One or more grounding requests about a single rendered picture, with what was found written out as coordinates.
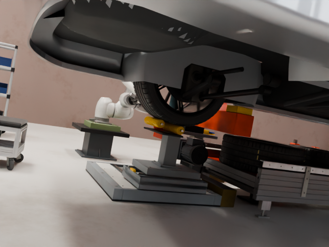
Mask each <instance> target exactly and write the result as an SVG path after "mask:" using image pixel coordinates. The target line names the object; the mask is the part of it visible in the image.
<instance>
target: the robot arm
mask: <svg viewBox="0 0 329 247"><path fill-rule="evenodd" d="M122 83H123V84H124V85H125V86H126V89H125V91H124V93H123V94H121V95H120V97H119V101H118V102H117V103H112V100H111V99H110V98H103V97H101V98H100V99H99V101H98V102H97V105H96V109H95V116H94V118H89V121H92V122H95V123H99V124H109V125H112V124H111V123H110V122H109V118H116V119H123V120H126V119H130V118H132V117H133V114H134V109H136V110H138V111H140V112H143V113H147V111H145V110H144V108H143V107H142V106H141V104H140V103H139V100H138V99H137V96H136V93H135V91H134V87H133V86H134V85H133V82H122Z"/></svg>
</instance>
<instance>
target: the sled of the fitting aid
mask: <svg viewBox="0 0 329 247"><path fill-rule="evenodd" d="M122 176H124V177H125V178H126V179H127V180H129V181H130V182H131V183H132V184H133V185H135V186H136V187H137V188H138V189H143V190H159V191H173V192H186V193H196V194H198V193H200V194H206V191H207V186H208V183H207V182H205V181H203V180H202V179H201V178H200V179H190V178H179V177H169V176H158V175H147V174H145V173H144V172H142V171H141V170H139V169H138V168H136V167H135V166H131V165H123V170H122Z"/></svg>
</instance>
